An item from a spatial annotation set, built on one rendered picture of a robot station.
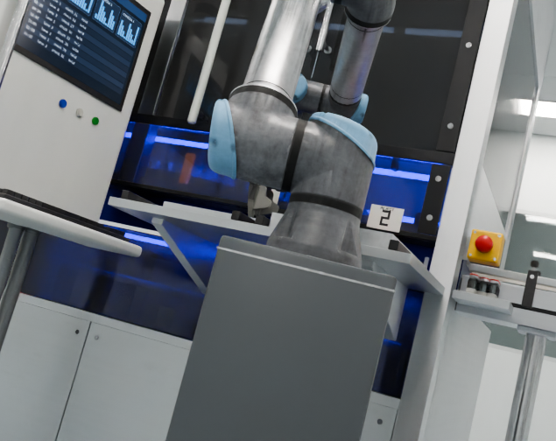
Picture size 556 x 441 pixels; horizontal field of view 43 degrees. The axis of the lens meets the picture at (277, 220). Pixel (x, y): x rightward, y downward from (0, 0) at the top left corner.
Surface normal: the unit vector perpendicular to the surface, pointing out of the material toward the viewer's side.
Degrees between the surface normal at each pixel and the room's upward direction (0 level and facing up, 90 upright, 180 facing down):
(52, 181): 90
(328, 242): 72
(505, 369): 90
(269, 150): 106
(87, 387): 90
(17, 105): 90
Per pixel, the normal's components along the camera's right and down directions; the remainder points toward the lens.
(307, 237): -0.11, -0.48
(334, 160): 0.00, -0.16
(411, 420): -0.37, -0.24
